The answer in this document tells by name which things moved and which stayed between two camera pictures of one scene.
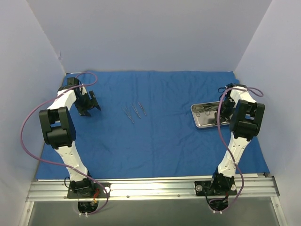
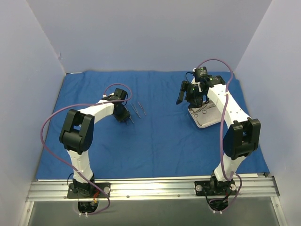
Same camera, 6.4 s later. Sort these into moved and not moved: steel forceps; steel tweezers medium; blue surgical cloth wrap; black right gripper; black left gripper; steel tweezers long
Moved: black left gripper; black right gripper
Not moved: steel tweezers long; steel forceps; steel tweezers medium; blue surgical cloth wrap
